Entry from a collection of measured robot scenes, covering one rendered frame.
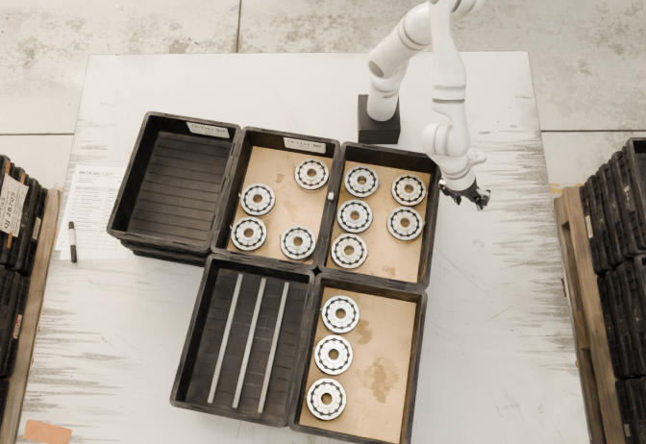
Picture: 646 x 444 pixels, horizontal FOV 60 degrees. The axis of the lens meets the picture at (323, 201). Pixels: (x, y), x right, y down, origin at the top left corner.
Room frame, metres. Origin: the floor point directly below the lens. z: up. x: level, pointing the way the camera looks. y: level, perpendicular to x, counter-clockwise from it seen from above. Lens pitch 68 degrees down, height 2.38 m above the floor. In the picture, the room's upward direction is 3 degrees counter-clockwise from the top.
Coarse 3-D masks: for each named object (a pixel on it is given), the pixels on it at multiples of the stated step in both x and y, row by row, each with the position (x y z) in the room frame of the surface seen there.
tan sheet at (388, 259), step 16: (384, 176) 0.69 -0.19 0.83; (384, 192) 0.63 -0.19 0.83; (384, 208) 0.58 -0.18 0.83; (416, 208) 0.58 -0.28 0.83; (336, 224) 0.54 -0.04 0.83; (384, 224) 0.53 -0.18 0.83; (368, 240) 0.48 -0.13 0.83; (384, 240) 0.48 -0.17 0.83; (416, 240) 0.48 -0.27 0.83; (368, 256) 0.44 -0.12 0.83; (384, 256) 0.44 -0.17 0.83; (400, 256) 0.43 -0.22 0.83; (416, 256) 0.43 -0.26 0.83; (368, 272) 0.39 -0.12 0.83; (384, 272) 0.39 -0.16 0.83; (400, 272) 0.39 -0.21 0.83; (416, 272) 0.38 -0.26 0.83
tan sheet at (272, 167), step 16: (256, 160) 0.76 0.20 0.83; (272, 160) 0.76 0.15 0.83; (288, 160) 0.75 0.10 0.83; (256, 176) 0.71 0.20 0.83; (272, 176) 0.70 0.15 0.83; (288, 176) 0.70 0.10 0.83; (288, 192) 0.65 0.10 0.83; (304, 192) 0.65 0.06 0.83; (320, 192) 0.64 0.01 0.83; (240, 208) 0.61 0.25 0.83; (288, 208) 0.60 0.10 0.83; (304, 208) 0.60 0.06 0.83; (320, 208) 0.59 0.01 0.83; (272, 224) 0.55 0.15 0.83; (288, 224) 0.55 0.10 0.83; (304, 224) 0.54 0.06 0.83; (272, 240) 0.50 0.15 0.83; (272, 256) 0.45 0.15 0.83
